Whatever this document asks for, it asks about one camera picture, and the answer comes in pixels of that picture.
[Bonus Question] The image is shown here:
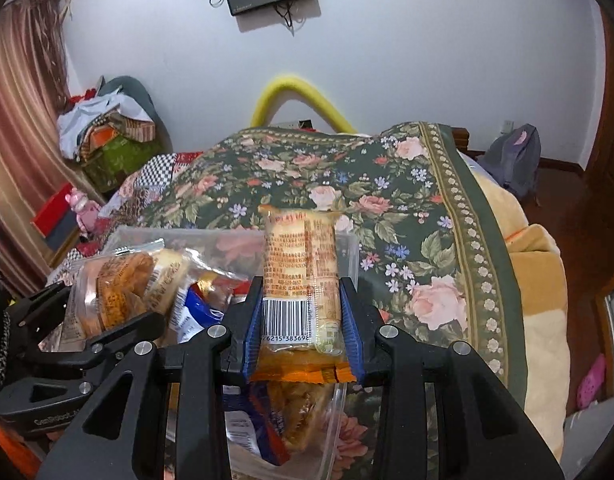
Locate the grey cloth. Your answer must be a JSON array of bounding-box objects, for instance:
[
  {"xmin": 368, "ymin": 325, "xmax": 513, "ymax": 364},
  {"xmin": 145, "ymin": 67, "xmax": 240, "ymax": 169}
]
[{"xmin": 562, "ymin": 400, "xmax": 612, "ymax": 461}]

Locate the striped brown curtain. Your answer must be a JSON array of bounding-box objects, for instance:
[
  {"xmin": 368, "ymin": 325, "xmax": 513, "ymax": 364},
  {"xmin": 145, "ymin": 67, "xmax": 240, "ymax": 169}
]
[{"xmin": 0, "ymin": 0, "xmax": 83, "ymax": 301}]

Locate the grey backpack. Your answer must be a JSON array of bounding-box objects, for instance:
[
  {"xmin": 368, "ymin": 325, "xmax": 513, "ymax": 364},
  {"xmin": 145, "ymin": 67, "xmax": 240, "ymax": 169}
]
[{"xmin": 479, "ymin": 124, "xmax": 542, "ymax": 200}]

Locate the long orange biscuit packet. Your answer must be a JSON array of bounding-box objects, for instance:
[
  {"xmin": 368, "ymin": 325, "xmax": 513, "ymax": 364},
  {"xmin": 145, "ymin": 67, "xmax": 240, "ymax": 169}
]
[{"xmin": 251, "ymin": 205, "xmax": 360, "ymax": 383}]

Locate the pink rabbit toy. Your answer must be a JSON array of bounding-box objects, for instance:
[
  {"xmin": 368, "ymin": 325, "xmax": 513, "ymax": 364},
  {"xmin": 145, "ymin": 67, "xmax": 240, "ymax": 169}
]
[{"xmin": 67, "ymin": 187, "xmax": 100, "ymax": 233}]

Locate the yellow crispy snack packet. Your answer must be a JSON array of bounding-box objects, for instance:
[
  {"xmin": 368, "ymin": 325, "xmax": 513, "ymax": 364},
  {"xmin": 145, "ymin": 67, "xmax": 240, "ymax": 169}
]
[{"xmin": 267, "ymin": 382, "xmax": 338, "ymax": 453}]

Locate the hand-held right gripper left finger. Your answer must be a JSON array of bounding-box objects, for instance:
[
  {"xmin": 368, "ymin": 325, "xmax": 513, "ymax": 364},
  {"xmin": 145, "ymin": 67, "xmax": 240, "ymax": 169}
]
[{"xmin": 37, "ymin": 275, "xmax": 265, "ymax": 480}]

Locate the patchwork quilt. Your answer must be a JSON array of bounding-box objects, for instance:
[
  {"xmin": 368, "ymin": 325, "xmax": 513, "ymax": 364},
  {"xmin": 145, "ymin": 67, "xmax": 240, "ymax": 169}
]
[{"xmin": 47, "ymin": 152, "xmax": 188, "ymax": 286}]

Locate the bread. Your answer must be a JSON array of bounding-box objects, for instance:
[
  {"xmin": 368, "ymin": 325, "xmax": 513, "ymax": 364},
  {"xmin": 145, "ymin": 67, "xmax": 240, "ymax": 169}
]
[{"xmin": 40, "ymin": 247, "xmax": 160, "ymax": 353}]

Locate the blue red white snack packet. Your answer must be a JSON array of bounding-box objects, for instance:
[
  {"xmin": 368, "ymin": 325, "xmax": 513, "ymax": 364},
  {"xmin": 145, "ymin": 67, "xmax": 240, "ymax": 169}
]
[
  {"xmin": 167, "ymin": 280, "xmax": 228, "ymax": 346},
  {"xmin": 224, "ymin": 385, "xmax": 293, "ymax": 466}
]

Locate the pink clog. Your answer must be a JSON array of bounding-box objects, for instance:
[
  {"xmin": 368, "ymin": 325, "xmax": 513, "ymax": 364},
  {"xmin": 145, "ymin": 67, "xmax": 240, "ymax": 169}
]
[{"xmin": 577, "ymin": 354, "xmax": 608, "ymax": 408}]

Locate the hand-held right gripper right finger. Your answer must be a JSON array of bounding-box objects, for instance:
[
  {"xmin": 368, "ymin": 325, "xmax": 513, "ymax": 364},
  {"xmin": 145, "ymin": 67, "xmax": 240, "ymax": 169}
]
[{"xmin": 338, "ymin": 275, "xmax": 562, "ymax": 480}]

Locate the yellow foam tube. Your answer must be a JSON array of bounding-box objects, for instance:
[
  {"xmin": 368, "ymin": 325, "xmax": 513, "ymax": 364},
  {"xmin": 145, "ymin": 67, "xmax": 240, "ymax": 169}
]
[{"xmin": 250, "ymin": 75, "xmax": 358, "ymax": 135}]

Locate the yellow cake packet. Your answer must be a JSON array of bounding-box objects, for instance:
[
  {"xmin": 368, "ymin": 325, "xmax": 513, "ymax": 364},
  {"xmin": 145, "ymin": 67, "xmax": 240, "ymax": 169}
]
[{"xmin": 147, "ymin": 247, "xmax": 198, "ymax": 316}]

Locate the grey box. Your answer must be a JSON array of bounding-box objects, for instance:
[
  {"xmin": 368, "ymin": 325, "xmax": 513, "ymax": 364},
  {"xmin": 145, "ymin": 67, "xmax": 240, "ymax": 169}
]
[{"xmin": 44, "ymin": 210, "xmax": 80, "ymax": 253}]

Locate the beige fleece blanket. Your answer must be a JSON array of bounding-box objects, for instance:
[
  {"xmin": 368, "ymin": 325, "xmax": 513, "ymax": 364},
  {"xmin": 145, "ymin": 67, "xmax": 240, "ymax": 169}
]
[{"xmin": 457, "ymin": 125, "xmax": 570, "ymax": 421}]

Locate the grey chair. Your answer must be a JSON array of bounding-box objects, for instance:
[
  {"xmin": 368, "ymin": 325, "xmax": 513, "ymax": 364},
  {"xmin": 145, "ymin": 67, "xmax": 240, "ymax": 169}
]
[{"xmin": 98, "ymin": 75, "xmax": 158, "ymax": 126}]

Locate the pile of clothes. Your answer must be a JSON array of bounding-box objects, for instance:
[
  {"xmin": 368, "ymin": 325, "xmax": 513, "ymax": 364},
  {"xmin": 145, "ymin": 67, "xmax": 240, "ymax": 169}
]
[{"xmin": 57, "ymin": 77, "xmax": 163, "ymax": 193}]

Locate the red box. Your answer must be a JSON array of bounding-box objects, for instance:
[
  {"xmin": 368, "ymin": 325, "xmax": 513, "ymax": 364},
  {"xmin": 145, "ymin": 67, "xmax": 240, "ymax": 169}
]
[{"xmin": 31, "ymin": 182, "xmax": 74, "ymax": 236}]

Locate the brown wooden door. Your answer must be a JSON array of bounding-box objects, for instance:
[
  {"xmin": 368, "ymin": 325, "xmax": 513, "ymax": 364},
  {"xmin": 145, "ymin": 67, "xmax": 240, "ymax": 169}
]
[{"xmin": 584, "ymin": 5, "xmax": 614, "ymax": 271}]

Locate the clear plastic box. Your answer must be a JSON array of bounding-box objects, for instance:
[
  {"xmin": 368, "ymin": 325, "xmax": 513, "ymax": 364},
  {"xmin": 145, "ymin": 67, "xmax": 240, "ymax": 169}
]
[{"xmin": 100, "ymin": 225, "xmax": 360, "ymax": 480}]

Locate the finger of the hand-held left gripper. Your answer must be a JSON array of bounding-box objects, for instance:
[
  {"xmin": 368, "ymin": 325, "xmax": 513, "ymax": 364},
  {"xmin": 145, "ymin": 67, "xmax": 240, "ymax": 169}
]
[
  {"xmin": 10, "ymin": 282, "xmax": 88, "ymax": 368},
  {"xmin": 0, "ymin": 312, "xmax": 166, "ymax": 436}
]

